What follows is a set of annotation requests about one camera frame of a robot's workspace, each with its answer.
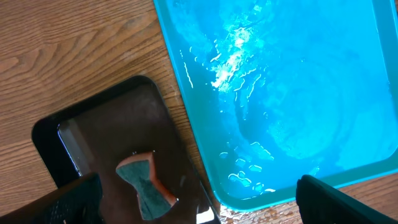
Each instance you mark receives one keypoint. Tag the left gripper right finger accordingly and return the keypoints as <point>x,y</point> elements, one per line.
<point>319,202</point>

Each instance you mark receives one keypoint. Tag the black plastic tray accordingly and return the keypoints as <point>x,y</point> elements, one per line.
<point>96,134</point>

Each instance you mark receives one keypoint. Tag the teal plastic tray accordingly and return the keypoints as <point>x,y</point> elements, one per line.
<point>276,89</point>

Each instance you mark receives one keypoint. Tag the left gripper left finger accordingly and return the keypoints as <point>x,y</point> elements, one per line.
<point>76,202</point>

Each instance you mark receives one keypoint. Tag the green and orange sponge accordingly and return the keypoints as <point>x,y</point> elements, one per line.
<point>153,198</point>

